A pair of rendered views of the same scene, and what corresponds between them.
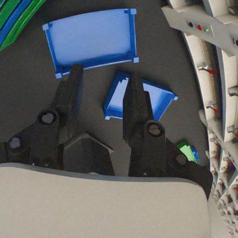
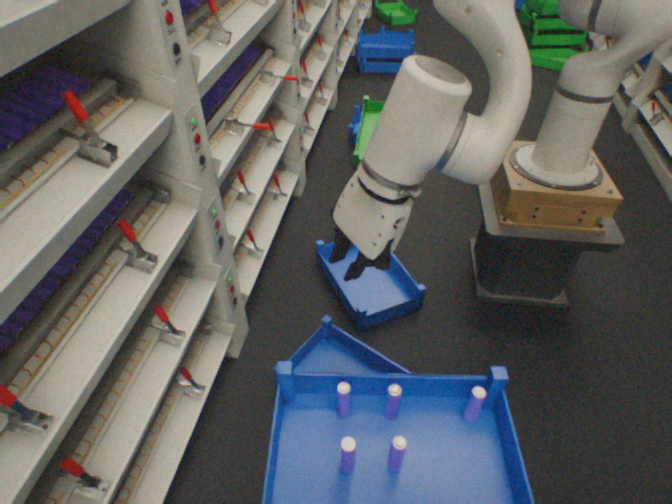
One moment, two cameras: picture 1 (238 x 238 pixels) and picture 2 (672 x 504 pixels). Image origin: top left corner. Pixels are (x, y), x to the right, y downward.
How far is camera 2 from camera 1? 0.62 m
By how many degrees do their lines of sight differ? 20
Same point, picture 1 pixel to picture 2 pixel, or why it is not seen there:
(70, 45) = not seen: hidden behind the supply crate
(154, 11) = (249, 360)
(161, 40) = (276, 322)
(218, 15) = (209, 279)
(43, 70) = not seen: hidden behind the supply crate
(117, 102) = (396, 298)
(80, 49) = not seen: hidden behind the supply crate
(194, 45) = (244, 282)
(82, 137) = (489, 293)
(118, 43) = (327, 358)
